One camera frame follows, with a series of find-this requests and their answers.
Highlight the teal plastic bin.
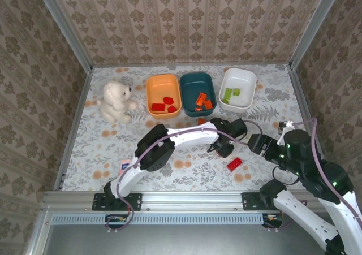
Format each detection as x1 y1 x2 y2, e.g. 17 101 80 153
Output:
179 71 217 118

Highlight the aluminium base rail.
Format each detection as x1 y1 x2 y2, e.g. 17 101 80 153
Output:
41 189 346 214

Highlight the aluminium frame post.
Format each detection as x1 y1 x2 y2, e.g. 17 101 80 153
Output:
33 0 93 72
288 0 346 69

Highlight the white teddy bear plush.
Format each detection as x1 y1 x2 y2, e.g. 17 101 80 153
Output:
97 80 140 124

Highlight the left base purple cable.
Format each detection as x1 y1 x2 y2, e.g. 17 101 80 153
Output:
105 201 134 234

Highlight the grey metal panel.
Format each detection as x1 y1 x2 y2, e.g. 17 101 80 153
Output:
24 213 357 255

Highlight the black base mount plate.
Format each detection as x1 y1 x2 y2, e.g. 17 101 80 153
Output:
241 192 283 211
92 192 143 211

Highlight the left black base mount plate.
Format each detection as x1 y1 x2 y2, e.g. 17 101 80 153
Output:
92 192 143 211

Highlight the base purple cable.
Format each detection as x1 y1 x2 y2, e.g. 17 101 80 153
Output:
105 201 134 234
262 200 308 231

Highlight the aluminium table side rail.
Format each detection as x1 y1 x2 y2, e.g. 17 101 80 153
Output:
287 64 335 190
53 68 94 191

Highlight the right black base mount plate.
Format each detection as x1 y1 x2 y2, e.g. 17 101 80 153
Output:
241 192 283 211

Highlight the white slotted cable duct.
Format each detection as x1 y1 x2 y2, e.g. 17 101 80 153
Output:
52 213 265 225

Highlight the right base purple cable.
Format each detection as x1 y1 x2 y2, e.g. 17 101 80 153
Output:
262 200 308 231

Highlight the white plastic bin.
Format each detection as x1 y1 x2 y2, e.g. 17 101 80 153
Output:
218 67 257 113

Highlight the pink tissue pack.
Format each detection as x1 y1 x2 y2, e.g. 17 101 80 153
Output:
118 159 132 178

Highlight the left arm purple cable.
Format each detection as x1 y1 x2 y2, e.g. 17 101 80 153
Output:
115 120 264 210

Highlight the orange plastic bin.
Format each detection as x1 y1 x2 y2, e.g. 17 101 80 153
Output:
145 73 182 119

